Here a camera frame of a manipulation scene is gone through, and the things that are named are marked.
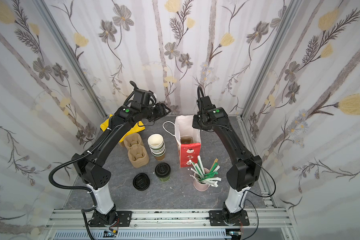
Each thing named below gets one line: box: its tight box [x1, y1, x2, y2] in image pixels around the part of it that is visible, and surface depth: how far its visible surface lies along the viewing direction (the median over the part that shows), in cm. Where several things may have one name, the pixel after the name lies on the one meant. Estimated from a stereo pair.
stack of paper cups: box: [147, 133, 166, 162], surface depth 86 cm
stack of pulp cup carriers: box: [119, 133, 149, 168], surface depth 90 cm
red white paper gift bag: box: [162, 115, 202, 168], surface depth 84 cm
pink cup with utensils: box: [189, 155, 222, 192], surface depth 78 cm
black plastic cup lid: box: [154, 162, 171, 178], surface depth 80 cm
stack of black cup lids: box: [132, 173, 151, 191], surface depth 84 cm
